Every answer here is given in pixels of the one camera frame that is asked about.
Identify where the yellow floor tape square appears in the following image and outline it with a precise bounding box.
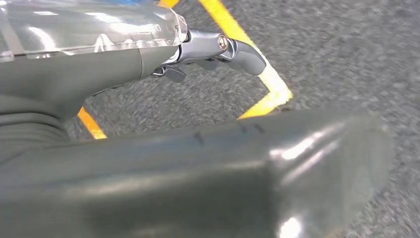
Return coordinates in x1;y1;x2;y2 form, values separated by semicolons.
77;0;294;140

